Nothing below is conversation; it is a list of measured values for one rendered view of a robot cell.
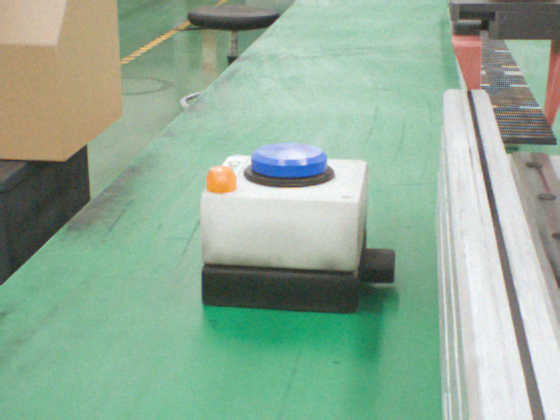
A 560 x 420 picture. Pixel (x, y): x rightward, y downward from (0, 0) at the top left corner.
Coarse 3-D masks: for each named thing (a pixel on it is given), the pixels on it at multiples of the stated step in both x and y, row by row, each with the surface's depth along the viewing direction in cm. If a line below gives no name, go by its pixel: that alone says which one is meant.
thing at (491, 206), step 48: (480, 96) 59; (480, 144) 48; (480, 192) 40; (528, 192) 50; (480, 240) 35; (528, 240) 35; (480, 288) 31; (528, 288) 31; (480, 336) 27; (528, 336) 27; (480, 384) 25; (528, 384) 25
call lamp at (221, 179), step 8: (216, 168) 49; (224, 168) 49; (208, 176) 49; (216, 176) 49; (224, 176) 49; (232, 176) 49; (208, 184) 49; (216, 184) 49; (224, 184) 49; (232, 184) 49; (216, 192) 49; (224, 192) 49
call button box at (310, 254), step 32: (352, 160) 55; (256, 192) 49; (288, 192) 49; (320, 192) 49; (352, 192) 49; (224, 224) 49; (256, 224) 49; (288, 224) 49; (320, 224) 48; (352, 224) 48; (224, 256) 50; (256, 256) 49; (288, 256) 49; (320, 256) 49; (352, 256) 49; (384, 256) 52; (224, 288) 50; (256, 288) 50; (288, 288) 50; (320, 288) 49; (352, 288) 49
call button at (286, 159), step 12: (276, 144) 53; (288, 144) 53; (300, 144) 53; (252, 156) 51; (264, 156) 50; (276, 156) 50; (288, 156) 50; (300, 156) 50; (312, 156) 50; (324, 156) 51; (252, 168) 51; (264, 168) 50; (276, 168) 50; (288, 168) 50; (300, 168) 50; (312, 168) 50; (324, 168) 51
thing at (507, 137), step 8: (504, 136) 71; (512, 136) 70; (520, 136) 70; (528, 136) 71; (536, 136) 71; (544, 136) 71; (552, 136) 71; (536, 144) 70; (544, 144) 70; (552, 144) 70
